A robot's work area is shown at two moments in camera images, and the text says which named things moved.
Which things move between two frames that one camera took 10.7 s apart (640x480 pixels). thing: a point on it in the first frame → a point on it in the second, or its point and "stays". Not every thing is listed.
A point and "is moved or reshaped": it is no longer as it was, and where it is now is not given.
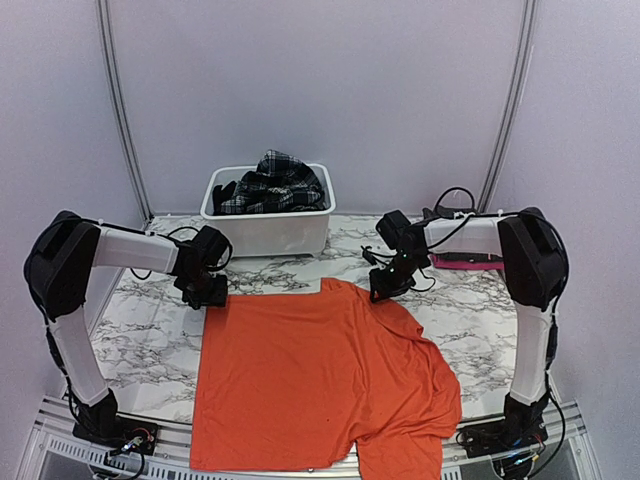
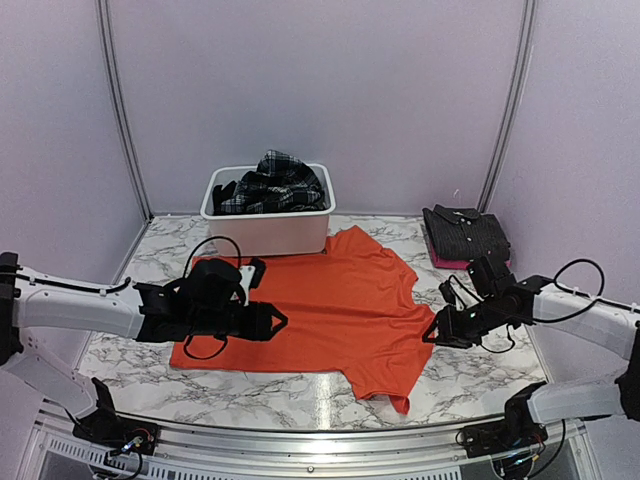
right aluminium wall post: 524,54 stays
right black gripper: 383,288 → 450,334
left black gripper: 217,299 → 259,327
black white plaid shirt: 279,183 stays
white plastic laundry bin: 289,234 stays
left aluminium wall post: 103,7 stays
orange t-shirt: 298,378 is moved or reshaped
